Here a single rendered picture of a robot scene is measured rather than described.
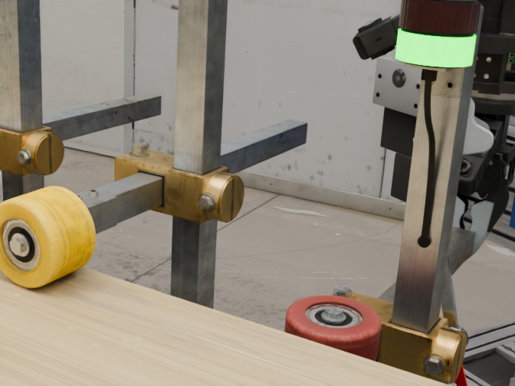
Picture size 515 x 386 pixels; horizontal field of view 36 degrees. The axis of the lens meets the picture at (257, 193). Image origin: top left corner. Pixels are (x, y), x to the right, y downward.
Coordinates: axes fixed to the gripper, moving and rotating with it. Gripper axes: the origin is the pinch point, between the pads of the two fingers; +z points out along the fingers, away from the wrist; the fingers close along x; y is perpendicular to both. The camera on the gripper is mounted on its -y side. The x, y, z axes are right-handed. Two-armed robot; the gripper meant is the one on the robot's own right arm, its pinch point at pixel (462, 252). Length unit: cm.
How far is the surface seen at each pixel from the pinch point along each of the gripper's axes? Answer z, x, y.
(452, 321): -3.6, -6.5, -27.6
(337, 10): -7, 124, 232
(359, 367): -7.4, -4.7, -47.3
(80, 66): 36, 267, 225
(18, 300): -7, 23, -54
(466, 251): -1.8, -1.5, -4.1
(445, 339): -4.1, -7.3, -32.7
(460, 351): -2.5, -8.5, -31.2
